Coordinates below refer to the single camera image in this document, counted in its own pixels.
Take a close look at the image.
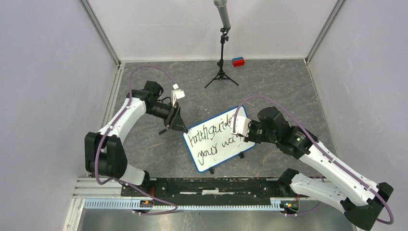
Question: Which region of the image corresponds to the purple cable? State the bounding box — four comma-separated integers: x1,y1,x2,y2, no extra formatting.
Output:
94,65,179,216
232,95,395,226

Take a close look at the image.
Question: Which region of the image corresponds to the red and blue eraser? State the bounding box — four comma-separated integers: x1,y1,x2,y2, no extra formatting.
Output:
231,57,245,67

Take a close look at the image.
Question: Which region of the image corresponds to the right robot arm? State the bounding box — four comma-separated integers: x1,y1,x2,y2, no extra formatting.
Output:
231,107,394,231

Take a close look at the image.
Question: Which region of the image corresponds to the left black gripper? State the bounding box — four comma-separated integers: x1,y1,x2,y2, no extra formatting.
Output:
145,101,188,133

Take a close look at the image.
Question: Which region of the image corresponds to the silver microphone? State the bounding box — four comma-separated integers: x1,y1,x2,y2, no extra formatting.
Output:
205,0,239,88

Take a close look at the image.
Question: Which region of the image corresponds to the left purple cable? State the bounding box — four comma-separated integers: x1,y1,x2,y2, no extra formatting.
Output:
94,65,179,216

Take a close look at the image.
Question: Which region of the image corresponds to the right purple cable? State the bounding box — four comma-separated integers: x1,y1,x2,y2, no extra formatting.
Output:
232,95,395,226

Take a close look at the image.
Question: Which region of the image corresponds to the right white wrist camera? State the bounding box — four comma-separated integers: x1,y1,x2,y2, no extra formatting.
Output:
230,115,251,137

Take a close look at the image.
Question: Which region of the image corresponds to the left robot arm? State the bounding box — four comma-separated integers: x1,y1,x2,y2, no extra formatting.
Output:
85,81,188,196

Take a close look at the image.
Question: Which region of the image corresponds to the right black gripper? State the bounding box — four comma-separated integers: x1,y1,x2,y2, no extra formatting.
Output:
239,119,278,144

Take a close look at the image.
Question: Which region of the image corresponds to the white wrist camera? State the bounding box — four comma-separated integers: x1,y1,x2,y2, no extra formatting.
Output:
230,115,251,137
171,83,185,107

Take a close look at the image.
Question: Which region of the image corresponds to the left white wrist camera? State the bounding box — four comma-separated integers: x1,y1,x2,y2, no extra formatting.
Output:
171,83,185,107

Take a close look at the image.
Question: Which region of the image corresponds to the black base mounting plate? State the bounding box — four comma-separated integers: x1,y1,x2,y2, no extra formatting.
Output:
120,177,310,206

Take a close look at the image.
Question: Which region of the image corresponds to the blue-framed whiteboard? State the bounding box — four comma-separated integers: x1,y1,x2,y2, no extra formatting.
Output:
182,107,255,172

